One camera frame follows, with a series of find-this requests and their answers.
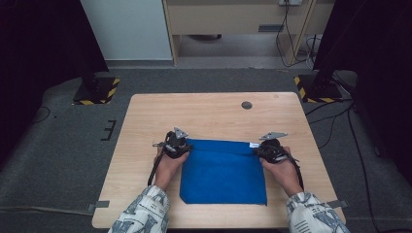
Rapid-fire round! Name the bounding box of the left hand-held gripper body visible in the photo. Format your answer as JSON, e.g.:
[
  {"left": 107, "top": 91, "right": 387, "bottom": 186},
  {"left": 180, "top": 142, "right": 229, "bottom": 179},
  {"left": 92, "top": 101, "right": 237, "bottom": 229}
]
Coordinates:
[{"left": 153, "top": 126, "right": 194, "bottom": 159}]

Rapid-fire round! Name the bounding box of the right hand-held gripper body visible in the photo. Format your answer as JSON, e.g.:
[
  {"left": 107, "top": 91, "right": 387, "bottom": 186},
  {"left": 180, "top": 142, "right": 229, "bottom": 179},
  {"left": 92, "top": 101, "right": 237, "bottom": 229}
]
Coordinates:
[{"left": 257, "top": 131, "right": 294, "bottom": 164}]

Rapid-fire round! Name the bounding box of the blue cloth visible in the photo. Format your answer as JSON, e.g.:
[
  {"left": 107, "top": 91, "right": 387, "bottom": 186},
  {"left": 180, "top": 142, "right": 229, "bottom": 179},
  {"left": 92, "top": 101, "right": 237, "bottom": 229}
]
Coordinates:
[{"left": 179, "top": 138, "right": 268, "bottom": 206}]

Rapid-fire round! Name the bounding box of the person's left hand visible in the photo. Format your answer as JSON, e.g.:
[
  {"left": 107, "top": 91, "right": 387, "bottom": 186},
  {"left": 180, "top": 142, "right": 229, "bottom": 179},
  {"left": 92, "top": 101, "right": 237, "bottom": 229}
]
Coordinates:
[{"left": 154, "top": 149, "right": 190, "bottom": 192}]

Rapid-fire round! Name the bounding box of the person's right hand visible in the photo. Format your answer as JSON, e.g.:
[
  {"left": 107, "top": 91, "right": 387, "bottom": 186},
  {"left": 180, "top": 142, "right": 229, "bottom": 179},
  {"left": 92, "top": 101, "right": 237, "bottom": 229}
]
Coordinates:
[{"left": 259, "top": 146, "right": 305, "bottom": 198}]

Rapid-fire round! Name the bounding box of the black stand base striped edge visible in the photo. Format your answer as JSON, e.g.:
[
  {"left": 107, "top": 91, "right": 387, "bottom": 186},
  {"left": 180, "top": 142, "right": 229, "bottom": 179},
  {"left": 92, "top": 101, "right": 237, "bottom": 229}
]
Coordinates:
[
  {"left": 293, "top": 73, "right": 344, "bottom": 104},
  {"left": 72, "top": 73, "right": 120, "bottom": 106}
]

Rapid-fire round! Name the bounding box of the grey tape strip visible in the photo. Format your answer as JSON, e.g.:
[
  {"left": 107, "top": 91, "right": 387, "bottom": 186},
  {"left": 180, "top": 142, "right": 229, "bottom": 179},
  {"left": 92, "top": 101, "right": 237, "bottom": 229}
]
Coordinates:
[
  {"left": 86, "top": 200, "right": 111, "bottom": 214},
  {"left": 326, "top": 199, "right": 350, "bottom": 210}
]

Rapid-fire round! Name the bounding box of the dark round object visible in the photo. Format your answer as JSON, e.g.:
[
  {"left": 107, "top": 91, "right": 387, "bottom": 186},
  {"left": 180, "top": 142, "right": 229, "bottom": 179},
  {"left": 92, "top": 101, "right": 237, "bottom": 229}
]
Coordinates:
[{"left": 188, "top": 33, "right": 223, "bottom": 42}]

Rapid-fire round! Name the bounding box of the white cabinet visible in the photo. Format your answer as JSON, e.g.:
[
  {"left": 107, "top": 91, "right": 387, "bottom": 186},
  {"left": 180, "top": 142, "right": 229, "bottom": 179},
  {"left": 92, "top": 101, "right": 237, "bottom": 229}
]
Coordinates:
[{"left": 79, "top": 0, "right": 173, "bottom": 61}]

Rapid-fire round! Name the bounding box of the light wooden desk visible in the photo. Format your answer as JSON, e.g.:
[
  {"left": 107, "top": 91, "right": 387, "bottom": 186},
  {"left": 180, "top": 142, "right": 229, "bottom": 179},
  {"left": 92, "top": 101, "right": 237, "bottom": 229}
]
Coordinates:
[{"left": 161, "top": 0, "right": 335, "bottom": 67}]

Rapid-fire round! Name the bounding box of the dark curtain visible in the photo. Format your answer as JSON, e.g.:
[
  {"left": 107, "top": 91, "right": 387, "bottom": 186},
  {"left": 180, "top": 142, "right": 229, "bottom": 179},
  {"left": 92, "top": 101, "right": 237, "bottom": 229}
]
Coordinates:
[
  {"left": 0, "top": 0, "right": 109, "bottom": 167},
  {"left": 312, "top": 0, "right": 412, "bottom": 186}
]

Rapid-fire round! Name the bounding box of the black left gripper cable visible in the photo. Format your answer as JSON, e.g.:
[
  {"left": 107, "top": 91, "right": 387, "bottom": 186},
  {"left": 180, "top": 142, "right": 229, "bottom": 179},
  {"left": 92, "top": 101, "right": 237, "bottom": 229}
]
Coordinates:
[{"left": 147, "top": 142, "right": 167, "bottom": 187}]

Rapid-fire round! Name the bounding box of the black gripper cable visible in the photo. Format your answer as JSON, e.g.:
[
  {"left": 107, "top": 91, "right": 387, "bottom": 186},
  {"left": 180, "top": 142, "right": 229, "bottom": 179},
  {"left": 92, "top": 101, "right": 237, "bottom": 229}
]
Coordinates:
[
  {"left": 286, "top": 154, "right": 306, "bottom": 192},
  {"left": 147, "top": 142, "right": 167, "bottom": 187}
]

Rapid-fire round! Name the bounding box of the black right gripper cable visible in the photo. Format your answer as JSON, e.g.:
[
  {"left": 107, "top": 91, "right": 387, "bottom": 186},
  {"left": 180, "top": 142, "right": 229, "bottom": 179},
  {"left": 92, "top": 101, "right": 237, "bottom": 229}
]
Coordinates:
[{"left": 286, "top": 154, "right": 306, "bottom": 192}]

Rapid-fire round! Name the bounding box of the long black floor cable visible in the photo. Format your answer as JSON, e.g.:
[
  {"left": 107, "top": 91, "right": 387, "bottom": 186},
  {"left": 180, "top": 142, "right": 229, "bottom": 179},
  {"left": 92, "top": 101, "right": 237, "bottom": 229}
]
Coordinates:
[{"left": 347, "top": 106, "right": 381, "bottom": 233}]

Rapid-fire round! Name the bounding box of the black hanging power cable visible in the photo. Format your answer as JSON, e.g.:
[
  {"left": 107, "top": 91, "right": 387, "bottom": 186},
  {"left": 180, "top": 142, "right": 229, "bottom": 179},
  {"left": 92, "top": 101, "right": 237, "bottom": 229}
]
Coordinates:
[{"left": 275, "top": 0, "right": 315, "bottom": 68}]

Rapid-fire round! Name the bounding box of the thin black floor cable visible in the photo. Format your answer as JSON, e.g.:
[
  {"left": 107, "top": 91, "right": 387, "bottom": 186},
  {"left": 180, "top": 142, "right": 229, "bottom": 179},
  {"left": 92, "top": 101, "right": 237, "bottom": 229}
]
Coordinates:
[{"left": 31, "top": 106, "right": 52, "bottom": 124}]

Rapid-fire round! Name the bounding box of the grey floor cable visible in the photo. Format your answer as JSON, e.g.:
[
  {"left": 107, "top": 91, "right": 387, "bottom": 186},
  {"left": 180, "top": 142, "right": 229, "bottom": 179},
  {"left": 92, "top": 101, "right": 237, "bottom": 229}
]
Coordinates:
[{"left": 0, "top": 206, "right": 95, "bottom": 216}]

